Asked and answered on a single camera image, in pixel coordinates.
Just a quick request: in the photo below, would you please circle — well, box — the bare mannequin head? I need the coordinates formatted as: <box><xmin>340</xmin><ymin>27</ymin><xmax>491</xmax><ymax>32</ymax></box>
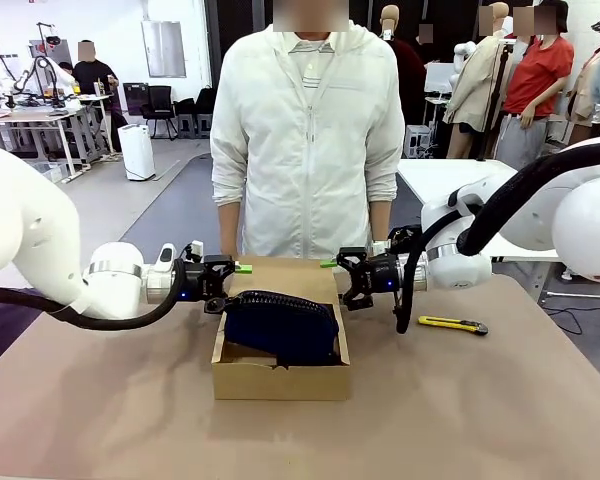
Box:
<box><xmin>379</xmin><ymin>4</ymin><xmax>402</xmax><ymax>42</ymax></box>

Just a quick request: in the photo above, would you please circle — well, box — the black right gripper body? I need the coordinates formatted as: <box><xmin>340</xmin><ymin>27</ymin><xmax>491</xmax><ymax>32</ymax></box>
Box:
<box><xmin>363</xmin><ymin>253</ymin><xmax>407</xmax><ymax>297</ymax></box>

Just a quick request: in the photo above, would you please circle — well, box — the black bag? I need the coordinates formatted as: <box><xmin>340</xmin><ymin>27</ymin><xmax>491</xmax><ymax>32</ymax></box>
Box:
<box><xmin>388</xmin><ymin>224</ymin><xmax>424</xmax><ymax>252</ymax></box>

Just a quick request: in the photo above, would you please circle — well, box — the person's right forearm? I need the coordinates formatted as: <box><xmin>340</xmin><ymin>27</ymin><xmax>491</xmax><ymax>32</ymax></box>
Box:
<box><xmin>217</xmin><ymin>203</ymin><xmax>242</xmax><ymax>245</ymax></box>

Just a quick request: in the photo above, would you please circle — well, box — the mannequin with bucket hat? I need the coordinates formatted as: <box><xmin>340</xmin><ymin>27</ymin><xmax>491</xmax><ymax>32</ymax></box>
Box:
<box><xmin>563</xmin><ymin>9</ymin><xmax>600</xmax><ymax>146</ymax></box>

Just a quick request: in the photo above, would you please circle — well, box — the yellow utility knife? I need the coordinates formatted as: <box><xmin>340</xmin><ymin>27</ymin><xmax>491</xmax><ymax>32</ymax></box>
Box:
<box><xmin>417</xmin><ymin>315</ymin><xmax>490</xmax><ymax>337</ymax></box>

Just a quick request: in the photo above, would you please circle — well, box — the black office chair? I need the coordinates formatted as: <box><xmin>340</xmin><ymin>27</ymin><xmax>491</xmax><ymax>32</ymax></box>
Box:
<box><xmin>142</xmin><ymin>85</ymin><xmax>177</xmax><ymax>140</ymax></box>

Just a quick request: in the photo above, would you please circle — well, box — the brown cardboard box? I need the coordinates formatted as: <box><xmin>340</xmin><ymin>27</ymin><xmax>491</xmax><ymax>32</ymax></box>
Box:
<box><xmin>211</xmin><ymin>256</ymin><xmax>353</xmax><ymax>402</ymax></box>

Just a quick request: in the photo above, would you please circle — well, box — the person in white jacket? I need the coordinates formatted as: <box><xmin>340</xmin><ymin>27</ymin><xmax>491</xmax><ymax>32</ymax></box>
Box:
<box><xmin>209</xmin><ymin>0</ymin><xmax>407</xmax><ymax>261</ymax></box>

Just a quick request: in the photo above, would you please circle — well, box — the grey work desk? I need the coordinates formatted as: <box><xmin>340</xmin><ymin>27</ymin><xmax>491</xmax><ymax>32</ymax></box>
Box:
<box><xmin>0</xmin><ymin>94</ymin><xmax>115</xmax><ymax>182</ymax></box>

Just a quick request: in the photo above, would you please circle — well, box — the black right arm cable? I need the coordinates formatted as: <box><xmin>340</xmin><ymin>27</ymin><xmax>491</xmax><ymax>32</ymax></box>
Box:
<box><xmin>393</xmin><ymin>148</ymin><xmax>600</xmax><ymax>336</ymax></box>

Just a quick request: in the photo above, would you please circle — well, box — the person in red shirt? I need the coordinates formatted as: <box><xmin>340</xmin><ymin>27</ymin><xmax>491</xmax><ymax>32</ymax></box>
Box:
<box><xmin>497</xmin><ymin>0</ymin><xmax>576</xmax><ymax>171</ymax></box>

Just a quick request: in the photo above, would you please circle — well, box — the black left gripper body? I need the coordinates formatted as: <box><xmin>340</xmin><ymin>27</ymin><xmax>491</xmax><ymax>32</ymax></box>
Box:
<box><xmin>177</xmin><ymin>258</ymin><xmax>221</xmax><ymax>304</ymax></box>

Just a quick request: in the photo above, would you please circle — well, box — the person's left forearm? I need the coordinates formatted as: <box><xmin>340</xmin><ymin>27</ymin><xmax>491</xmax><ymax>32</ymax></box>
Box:
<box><xmin>370</xmin><ymin>199</ymin><xmax>393</xmax><ymax>244</ymax></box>

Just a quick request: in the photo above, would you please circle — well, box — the black floor cable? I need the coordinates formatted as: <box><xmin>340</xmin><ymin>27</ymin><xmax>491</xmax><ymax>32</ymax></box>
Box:
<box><xmin>543</xmin><ymin>298</ymin><xmax>587</xmax><ymax>336</ymax></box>

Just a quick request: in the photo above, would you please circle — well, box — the white plastic crate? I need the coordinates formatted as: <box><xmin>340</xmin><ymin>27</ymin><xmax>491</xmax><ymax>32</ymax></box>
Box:
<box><xmin>403</xmin><ymin>124</ymin><xmax>434</xmax><ymax>160</ymax></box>

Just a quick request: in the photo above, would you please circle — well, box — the white table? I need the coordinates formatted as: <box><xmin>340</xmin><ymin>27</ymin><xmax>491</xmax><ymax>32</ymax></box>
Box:
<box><xmin>397</xmin><ymin>158</ymin><xmax>567</xmax><ymax>262</ymax></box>

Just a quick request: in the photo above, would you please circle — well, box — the person in dark red top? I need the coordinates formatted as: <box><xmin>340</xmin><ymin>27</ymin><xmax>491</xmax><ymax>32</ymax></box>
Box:
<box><xmin>389</xmin><ymin>23</ymin><xmax>434</xmax><ymax>126</ymax></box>

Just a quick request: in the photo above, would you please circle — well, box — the grey wall panel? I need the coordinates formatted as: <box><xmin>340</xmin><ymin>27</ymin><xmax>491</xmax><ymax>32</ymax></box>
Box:
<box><xmin>140</xmin><ymin>19</ymin><xmax>188</xmax><ymax>79</ymax></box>

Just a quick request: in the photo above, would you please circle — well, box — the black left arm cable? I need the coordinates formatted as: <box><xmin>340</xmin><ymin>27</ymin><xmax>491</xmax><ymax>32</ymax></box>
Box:
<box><xmin>0</xmin><ymin>257</ymin><xmax>189</xmax><ymax>332</ymax></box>

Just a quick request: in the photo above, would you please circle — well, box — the mannequin in beige coat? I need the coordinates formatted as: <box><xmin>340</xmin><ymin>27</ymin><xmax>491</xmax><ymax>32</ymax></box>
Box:
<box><xmin>442</xmin><ymin>2</ymin><xmax>512</xmax><ymax>161</ymax></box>

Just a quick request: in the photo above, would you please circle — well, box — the white air purifier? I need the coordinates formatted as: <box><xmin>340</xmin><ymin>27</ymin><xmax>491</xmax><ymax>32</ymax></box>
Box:
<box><xmin>117</xmin><ymin>124</ymin><xmax>156</xmax><ymax>182</ymax></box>

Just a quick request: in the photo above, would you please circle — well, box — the navy zipper pencil case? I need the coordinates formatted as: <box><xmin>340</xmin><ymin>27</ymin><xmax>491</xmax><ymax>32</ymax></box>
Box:
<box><xmin>222</xmin><ymin>290</ymin><xmax>343</xmax><ymax>367</ymax></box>

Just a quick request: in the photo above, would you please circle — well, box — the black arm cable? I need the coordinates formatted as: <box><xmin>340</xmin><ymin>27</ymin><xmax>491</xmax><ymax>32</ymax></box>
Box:
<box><xmin>0</xmin><ymin>257</ymin><xmax>189</xmax><ymax>332</ymax></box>
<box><xmin>393</xmin><ymin>148</ymin><xmax>600</xmax><ymax>336</ymax></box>

